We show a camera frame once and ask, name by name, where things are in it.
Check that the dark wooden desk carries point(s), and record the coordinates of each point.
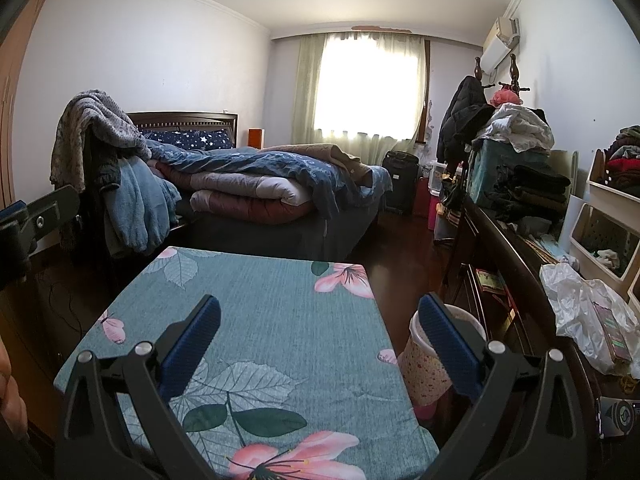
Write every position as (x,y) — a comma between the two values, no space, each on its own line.
(510,270)

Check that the folded pink grey quilt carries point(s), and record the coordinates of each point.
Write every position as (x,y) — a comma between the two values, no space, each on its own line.
(235,195)

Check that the teal bag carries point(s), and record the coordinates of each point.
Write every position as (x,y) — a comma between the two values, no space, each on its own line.
(487,170)

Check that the dark folded clothes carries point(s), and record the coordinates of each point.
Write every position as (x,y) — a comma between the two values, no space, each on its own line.
(540,187)

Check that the white perforated storage bin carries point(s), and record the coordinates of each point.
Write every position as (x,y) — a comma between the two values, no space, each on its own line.
(587,230)

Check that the grey knitted blanket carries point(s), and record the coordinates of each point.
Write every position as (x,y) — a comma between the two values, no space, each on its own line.
(95,125)

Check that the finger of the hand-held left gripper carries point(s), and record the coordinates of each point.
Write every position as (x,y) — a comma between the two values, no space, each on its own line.
(11,240)
(52,212)

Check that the pile of red dark clothes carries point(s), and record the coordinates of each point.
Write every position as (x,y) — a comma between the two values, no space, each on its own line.
(625,157)

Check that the bed with grey sheet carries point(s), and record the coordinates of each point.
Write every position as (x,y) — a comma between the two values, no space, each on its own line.
(280,240)

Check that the white plastic box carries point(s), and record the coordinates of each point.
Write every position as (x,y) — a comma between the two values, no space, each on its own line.
(438,177)

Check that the black suitcase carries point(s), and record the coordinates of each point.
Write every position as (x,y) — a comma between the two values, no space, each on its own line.
(400,180)

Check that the black coat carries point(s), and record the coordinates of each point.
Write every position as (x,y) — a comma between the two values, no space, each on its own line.
(460,115)

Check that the navy star-print pillow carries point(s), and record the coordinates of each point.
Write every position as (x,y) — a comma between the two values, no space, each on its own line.
(185,140)

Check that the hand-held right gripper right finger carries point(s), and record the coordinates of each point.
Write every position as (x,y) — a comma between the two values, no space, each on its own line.
(450,347)

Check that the brown patterned box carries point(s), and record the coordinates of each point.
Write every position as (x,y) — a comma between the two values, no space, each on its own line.
(612,332)

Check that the light blue fleece robe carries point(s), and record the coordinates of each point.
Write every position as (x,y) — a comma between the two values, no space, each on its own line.
(137,200)

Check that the black printed box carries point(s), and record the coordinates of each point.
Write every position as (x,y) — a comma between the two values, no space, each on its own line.
(620,417)

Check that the dark wooden headboard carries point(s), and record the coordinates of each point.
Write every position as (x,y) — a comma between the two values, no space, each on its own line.
(180,119)

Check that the white pink-dotted waste bin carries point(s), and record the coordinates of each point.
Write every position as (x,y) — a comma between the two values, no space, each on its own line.
(425,365)

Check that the white clothes pile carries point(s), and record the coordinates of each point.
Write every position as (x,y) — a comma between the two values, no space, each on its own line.
(520,125)

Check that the wooden coat rack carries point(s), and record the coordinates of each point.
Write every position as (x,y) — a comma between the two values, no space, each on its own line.
(514,72)

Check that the person's left forearm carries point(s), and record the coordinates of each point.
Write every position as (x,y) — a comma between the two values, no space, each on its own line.
(11,390)

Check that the white plastic bag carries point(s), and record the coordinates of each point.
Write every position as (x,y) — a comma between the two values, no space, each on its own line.
(570,300)

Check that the colourful book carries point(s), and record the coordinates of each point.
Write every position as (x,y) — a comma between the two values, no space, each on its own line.
(490,281)

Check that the pink cloth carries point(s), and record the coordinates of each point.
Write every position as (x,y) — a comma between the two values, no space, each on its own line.
(507,97)

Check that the white cloth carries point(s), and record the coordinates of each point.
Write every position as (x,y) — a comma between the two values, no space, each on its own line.
(605,258)

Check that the white storage bin with clothes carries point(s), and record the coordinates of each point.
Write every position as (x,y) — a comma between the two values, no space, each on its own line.
(615,190)

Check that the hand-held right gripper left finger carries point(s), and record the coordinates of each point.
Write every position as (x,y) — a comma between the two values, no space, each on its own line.
(192,345)

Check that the clear plastic container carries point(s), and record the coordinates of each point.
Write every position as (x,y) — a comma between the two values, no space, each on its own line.
(445,227)

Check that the white air conditioner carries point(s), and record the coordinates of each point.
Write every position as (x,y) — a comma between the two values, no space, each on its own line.
(500,45)

